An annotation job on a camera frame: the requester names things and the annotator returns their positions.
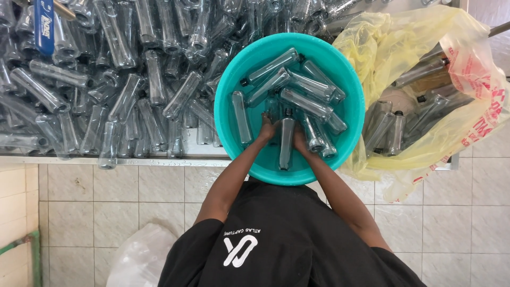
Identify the person's left hand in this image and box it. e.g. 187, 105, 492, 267
257, 112, 282, 142

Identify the person's right hand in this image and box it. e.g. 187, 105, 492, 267
292, 123, 313, 157

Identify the clear plastic bottle black cap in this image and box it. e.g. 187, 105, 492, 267
278, 108, 296, 171

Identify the cluster of wet clear bottles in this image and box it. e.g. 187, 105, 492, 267
231, 47, 348, 159

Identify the teal plastic basin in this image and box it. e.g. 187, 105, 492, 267
214, 32, 366, 186

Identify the heap of bagged capped bottles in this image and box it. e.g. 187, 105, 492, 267
362, 42, 475, 158

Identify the yellow plastic bag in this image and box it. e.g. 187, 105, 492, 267
332, 5, 510, 204

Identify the person's black shirt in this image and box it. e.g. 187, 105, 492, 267
158, 177, 428, 287

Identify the pile of uncapped clear bottles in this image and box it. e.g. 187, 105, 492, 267
0, 0, 383, 170

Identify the white plastic bag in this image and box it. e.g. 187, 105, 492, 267
105, 223, 179, 287

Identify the grey metal bar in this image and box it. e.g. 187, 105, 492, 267
488, 21, 510, 39

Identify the metal rod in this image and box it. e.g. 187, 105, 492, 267
12, 0, 77, 22

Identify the green pipe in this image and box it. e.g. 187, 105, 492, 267
0, 230, 43, 287

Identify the blue tool handle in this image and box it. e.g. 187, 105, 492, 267
33, 0, 56, 57

